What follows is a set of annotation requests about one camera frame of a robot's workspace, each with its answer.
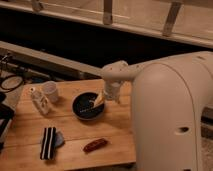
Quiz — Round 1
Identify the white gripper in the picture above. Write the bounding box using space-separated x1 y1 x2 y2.
93 82 122 107

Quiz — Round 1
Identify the black ceramic bowl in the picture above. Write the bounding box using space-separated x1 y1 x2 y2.
72 92 105 120

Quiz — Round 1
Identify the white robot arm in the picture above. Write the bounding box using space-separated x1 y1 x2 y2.
100 51 213 171

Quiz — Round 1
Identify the brown chocolate bar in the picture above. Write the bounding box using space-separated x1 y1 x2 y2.
83 138 108 153

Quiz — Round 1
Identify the wooden table board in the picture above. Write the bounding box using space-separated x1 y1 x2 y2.
0 80 135 171

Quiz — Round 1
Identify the white plastic cup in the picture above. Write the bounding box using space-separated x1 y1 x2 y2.
42 81 59 103

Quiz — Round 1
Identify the white spotted bottle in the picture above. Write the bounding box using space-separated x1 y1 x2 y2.
30 87 50 115

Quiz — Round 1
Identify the black white striped cloth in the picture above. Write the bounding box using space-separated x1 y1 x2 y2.
40 127 56 160

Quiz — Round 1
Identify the black device at left edge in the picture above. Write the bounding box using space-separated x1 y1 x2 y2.
0 92 14 136

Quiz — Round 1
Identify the metal window railing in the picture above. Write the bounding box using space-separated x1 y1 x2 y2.
0 0 213 48

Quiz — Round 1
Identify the black round cable loop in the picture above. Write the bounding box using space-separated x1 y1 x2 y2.
0 74 25 92

